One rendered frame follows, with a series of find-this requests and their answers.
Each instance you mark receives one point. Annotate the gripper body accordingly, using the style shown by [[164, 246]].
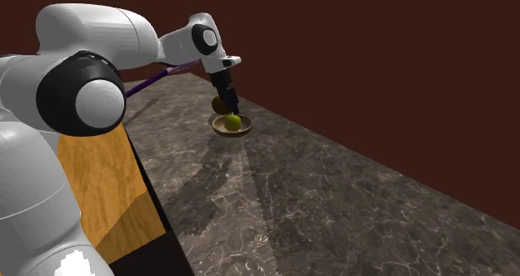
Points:
[[222, 82]]

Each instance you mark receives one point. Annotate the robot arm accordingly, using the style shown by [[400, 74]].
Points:
[[97, 35]]

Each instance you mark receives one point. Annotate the brown round fruit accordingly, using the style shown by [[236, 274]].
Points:
[[218, 105]]

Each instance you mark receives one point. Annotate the green apple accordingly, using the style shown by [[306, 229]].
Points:
[[233, 123]]

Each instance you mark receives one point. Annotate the brown wooden bowl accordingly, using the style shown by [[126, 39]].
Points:
[[227, 133]]

